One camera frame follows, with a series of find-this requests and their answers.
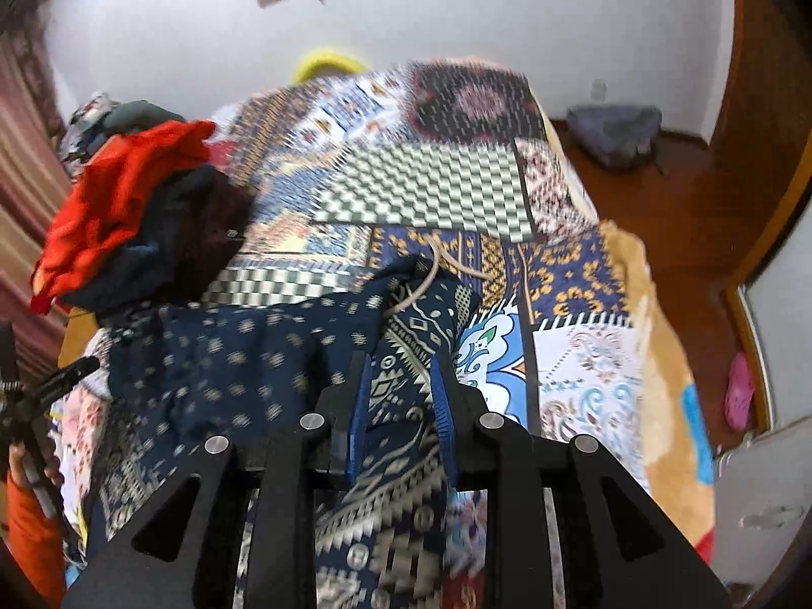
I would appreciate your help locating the pink floral blanket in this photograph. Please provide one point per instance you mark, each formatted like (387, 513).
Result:
(76, 415)

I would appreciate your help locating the striped brown curtain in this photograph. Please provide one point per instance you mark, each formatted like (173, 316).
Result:
(25, 171)

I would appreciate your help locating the brown wooden door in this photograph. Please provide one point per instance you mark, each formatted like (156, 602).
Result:
(761, 76)

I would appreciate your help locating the person's left hand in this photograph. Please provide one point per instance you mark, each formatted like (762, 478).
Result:
(18, 460)

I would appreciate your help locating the navy patterned hooded garment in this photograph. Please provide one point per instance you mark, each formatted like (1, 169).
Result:
(254, 355)

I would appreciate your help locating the person's left forearm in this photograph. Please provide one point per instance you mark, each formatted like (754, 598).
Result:
(35, 539)

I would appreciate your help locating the wooden lap table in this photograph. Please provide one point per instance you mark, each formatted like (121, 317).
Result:
(73, 336)

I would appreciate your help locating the pile of clothes and boxes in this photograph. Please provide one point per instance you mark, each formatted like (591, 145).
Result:
(108, 117)

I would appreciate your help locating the grey bag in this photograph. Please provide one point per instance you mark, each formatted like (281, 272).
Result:
(612, 133)

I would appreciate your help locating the white plastic case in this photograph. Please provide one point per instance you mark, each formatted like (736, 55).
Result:
(758, 501)

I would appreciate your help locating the yellow round object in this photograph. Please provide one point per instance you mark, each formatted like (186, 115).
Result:
(327, 60)

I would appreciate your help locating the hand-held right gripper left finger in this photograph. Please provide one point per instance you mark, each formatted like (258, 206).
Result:
(355, 422)

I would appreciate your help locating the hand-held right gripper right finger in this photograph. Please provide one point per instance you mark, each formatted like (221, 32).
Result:
(444, 422)

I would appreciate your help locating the pink slipper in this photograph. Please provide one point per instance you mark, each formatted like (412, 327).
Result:
(740, 390)

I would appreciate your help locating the red folded clothing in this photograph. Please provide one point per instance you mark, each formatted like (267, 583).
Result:
(120, 203)

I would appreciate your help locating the dark folded clothing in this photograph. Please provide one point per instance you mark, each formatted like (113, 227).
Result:
(184, 228)

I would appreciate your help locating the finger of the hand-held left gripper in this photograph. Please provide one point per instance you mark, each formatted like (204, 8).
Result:
(70, 373)

